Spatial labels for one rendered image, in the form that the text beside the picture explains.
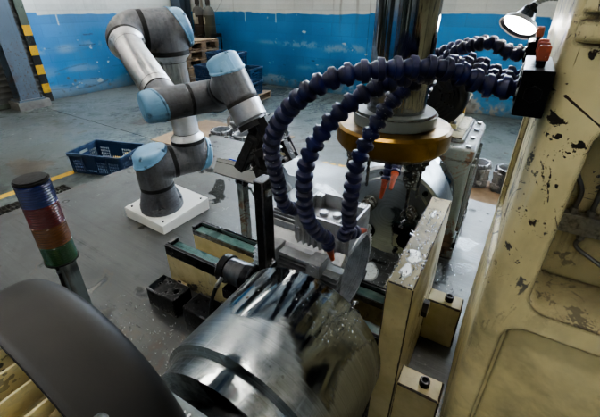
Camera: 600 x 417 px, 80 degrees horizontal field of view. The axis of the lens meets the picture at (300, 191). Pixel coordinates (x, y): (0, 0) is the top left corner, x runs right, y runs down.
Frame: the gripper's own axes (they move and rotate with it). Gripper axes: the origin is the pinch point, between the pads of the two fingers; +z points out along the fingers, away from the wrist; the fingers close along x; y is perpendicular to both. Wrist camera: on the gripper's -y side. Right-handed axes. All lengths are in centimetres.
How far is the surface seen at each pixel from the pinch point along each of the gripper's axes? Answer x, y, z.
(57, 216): -35.0, -23.3, -19.4
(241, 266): -20.0, -0.1, 5.1
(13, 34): 222, -540, -312
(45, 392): -59, 36, -10
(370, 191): 14.7, 13.9, 7.8
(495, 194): 234, -5, 106
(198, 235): -3.0, -33.6, 1.5
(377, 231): 14.7, 11.0, 18.9
